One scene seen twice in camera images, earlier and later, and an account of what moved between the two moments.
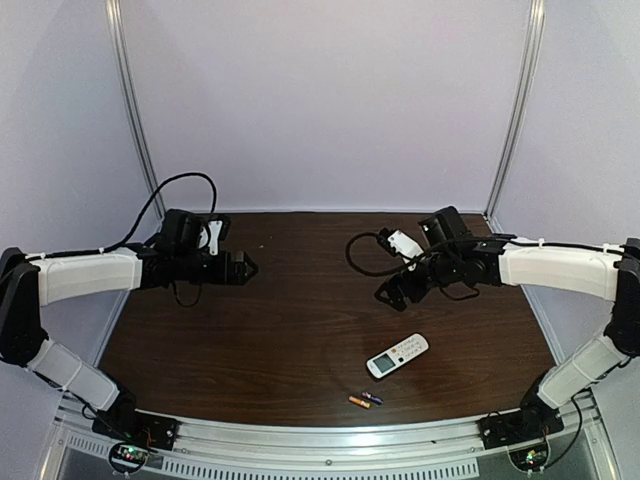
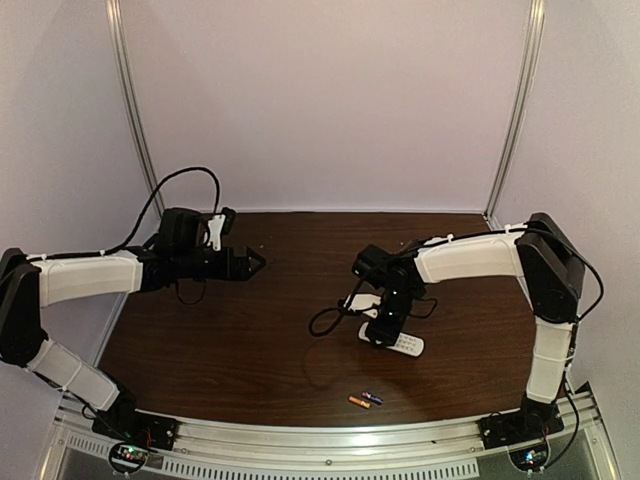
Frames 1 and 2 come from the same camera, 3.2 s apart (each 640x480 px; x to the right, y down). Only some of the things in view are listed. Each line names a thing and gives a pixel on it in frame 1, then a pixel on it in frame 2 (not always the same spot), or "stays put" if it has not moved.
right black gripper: x=403 y=285 to x=382 y=329
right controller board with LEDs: x=530 y=459 stays put
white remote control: x=397 y=355 to x=406 y=343
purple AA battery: x=372 y=397 stays put
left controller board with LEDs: x=128 y=458 stays put
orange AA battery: x=359 y=402 stays put
